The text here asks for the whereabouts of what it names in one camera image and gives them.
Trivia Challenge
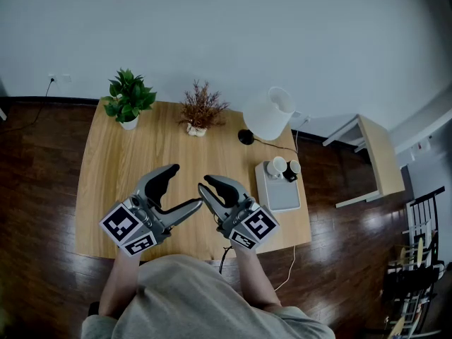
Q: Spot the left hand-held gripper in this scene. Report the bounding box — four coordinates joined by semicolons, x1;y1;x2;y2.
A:
99;164;204;258

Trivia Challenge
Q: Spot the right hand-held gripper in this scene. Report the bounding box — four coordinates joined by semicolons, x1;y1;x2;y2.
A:
197;174;280;251

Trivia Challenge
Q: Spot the white cup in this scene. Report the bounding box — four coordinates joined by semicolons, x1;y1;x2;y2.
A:
266;156;288;180

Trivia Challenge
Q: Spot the black cup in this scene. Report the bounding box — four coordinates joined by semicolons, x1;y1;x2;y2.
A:
282;159;302;184

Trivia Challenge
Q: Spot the person's right forearm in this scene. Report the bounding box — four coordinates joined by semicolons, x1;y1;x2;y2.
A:
234;246;283;314

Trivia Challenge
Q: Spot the person's left forearm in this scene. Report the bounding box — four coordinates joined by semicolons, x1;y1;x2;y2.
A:
98;248;143;320

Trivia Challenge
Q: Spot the white rectangular tray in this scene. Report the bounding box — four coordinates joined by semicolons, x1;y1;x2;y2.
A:
254;160;302;214

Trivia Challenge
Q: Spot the reddish brown potted plant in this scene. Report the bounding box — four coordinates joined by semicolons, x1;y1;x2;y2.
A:
177;79;230;138

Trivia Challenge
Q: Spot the white shade table lamp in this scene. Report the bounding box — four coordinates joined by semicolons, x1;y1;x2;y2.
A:
237;86;297;146

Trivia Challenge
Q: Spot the person's grey shirt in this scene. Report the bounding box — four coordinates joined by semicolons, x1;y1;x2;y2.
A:
81;254;336;339

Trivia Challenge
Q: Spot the green potted plant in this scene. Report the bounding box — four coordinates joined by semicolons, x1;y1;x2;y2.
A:
101;68;157;131

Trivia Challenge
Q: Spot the light wooden side table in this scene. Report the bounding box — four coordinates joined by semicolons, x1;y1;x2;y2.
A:
321;114;407;209

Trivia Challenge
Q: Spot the black metal rack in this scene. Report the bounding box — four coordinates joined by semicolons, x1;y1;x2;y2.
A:
383;186;447;339

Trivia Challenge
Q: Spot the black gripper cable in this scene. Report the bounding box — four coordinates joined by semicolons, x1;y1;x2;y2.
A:
218;245;234;275

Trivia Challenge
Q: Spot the black lamp cable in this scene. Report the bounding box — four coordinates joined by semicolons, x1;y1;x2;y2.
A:
253;138;298;154

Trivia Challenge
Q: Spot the white cable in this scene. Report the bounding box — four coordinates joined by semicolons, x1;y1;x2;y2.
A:
273;244;297;292

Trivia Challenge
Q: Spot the black wall cable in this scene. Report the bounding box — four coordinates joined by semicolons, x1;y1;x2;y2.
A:
0;78;57;136

